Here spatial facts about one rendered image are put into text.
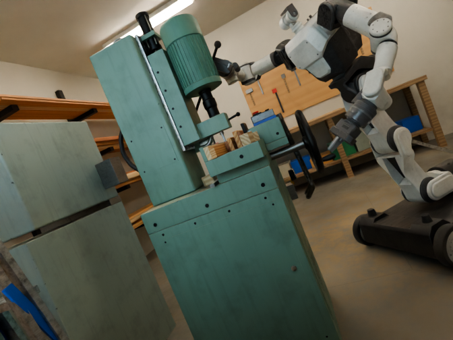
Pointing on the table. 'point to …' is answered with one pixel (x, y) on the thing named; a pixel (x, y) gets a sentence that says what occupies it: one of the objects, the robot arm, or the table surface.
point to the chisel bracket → (214, 125)
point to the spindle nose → (209, 104)
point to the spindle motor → (189, 54)
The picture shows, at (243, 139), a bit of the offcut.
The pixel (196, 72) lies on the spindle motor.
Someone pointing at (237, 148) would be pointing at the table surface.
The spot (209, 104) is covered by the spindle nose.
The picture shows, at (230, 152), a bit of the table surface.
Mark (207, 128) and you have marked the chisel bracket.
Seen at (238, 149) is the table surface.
